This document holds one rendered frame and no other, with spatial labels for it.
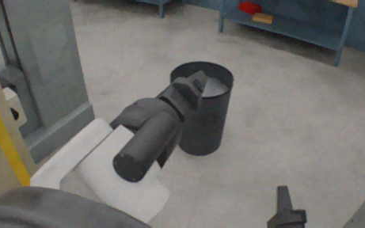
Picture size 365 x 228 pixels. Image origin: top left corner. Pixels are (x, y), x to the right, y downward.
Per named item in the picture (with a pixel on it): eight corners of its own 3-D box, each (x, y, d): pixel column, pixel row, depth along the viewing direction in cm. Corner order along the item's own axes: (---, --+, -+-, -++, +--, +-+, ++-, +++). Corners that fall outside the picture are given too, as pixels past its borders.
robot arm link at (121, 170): (152, 184, 44) (116, 239, 34) (101, 130, 42) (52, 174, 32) (210, 148, 38) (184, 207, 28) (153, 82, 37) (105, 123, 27)
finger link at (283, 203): (289, 185, 58) (293, 216, 54) (274, 187, 58) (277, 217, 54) (291, 183, 56) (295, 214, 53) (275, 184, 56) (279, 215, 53)
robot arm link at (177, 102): (165, 145, 55) (138, 184, 44) (129, 104, 53) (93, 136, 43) (218, 107, 48) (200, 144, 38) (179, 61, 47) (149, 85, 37)
